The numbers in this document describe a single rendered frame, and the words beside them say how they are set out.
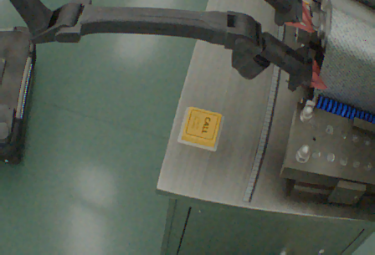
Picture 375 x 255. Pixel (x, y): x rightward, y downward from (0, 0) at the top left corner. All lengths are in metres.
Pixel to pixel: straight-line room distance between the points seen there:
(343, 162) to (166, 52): 1.37
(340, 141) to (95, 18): 0.63
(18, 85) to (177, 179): 1.02
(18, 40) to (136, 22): 1.22
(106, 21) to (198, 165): 0.42
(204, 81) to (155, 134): 0.94
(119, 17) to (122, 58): 1.34
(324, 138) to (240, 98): 0.28
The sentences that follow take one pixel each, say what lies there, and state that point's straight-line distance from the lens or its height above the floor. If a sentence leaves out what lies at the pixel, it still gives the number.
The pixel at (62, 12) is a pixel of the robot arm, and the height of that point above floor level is 1.21.
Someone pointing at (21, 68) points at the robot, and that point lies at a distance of 2.85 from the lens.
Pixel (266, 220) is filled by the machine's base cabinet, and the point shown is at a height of 0.82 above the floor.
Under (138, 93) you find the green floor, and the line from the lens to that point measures 3.04.
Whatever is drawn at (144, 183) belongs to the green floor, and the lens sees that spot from 2.91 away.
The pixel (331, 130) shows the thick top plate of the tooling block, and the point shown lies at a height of 1.03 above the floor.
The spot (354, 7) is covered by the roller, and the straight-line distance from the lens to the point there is 1.88.
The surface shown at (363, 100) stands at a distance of 1.92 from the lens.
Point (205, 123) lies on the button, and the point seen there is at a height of 0.92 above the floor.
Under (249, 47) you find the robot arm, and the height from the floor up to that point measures 1.21.
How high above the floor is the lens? 2.72
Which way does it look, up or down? 64 degrees down
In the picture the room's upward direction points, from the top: 10 degrees clockwise
